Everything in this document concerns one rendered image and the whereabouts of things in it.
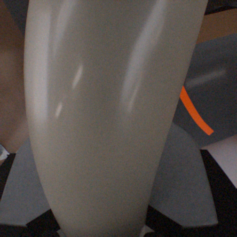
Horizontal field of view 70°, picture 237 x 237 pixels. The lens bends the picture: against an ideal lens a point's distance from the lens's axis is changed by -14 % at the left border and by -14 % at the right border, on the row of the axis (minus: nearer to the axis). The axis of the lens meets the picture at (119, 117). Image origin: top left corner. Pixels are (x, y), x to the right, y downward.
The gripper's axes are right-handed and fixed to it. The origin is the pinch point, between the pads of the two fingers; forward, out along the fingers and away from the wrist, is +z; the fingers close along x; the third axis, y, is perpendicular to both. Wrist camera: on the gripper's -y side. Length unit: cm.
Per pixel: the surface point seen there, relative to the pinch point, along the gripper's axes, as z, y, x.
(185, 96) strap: 85, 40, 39
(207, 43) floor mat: 84, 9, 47
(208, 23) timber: 71, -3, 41
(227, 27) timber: 71, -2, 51
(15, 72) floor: 91, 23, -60
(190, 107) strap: 86, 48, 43
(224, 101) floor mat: 85, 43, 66
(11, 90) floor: 92, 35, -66
